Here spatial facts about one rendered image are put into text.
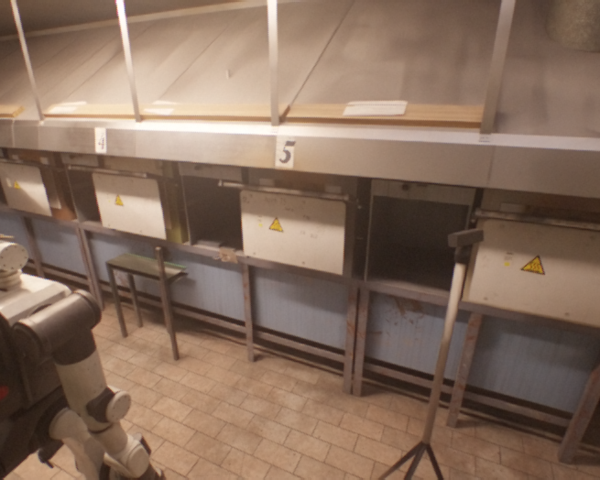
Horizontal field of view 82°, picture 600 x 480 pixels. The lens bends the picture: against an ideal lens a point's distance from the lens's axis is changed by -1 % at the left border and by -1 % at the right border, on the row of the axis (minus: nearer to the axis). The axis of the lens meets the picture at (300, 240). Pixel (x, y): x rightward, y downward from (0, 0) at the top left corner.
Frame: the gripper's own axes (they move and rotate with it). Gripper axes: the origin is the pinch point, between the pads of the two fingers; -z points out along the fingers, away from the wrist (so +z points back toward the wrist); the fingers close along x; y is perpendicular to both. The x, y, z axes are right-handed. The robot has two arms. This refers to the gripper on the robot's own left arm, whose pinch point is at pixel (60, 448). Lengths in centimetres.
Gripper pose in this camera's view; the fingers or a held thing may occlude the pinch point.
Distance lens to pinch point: 177.5
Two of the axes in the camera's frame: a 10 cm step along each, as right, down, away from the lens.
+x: 3.5, -5.3, 7.8
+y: -9.3, -1.3, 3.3
